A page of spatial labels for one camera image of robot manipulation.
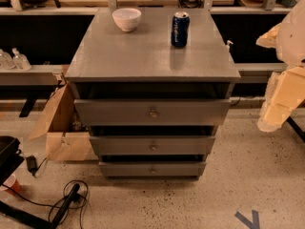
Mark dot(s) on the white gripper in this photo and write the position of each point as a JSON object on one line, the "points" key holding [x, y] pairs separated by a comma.
{"points": [[293, 38]]}

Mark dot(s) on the grey top drawer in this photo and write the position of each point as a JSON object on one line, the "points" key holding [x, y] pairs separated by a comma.
{"points": [[123, 112]]}

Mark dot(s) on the grey drawer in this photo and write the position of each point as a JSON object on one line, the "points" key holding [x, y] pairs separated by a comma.
{"points": [[173, 145], [152, 169], [123, 112]]}

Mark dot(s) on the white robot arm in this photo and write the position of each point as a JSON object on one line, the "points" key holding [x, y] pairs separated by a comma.
{"points": [[288, 39]]}

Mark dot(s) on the grey drawer cabinet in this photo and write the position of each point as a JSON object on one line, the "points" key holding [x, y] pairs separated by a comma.
{"points": [[111, 64]]}

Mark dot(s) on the grey bottom drawer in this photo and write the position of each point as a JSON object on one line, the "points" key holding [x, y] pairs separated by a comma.
{"points": [[152, 169]]}

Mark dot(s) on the grey middle drawer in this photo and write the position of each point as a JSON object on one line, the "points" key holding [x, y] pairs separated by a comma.
{"points": [[173, 145]]}

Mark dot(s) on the blue soda can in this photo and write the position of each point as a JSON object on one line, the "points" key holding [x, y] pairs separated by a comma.
{"points": [[180, 25]]}

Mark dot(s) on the white ceramic bowl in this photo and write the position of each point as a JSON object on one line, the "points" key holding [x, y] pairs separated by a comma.
{"points": [[126, 19]]}

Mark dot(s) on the cardboard box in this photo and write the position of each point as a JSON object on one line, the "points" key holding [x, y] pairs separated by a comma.
{"points": [[55, 124]]}

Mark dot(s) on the black power adapter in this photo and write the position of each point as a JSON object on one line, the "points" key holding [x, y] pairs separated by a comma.
{"points": [[31, 164]]}

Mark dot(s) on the black bin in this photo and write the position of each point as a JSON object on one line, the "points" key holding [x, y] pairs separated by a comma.
{"points": [[10, 156]]}

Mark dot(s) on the red plastic cup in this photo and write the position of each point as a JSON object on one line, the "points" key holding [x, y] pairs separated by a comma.
{"points": [[11, 185]]}

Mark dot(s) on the clear sanitizer bottle left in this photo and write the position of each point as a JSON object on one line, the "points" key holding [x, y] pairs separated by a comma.
{"points": [[6, 61]]}

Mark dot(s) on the black stand base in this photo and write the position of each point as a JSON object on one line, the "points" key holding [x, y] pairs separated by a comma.
{"points": [[44, 216]]}

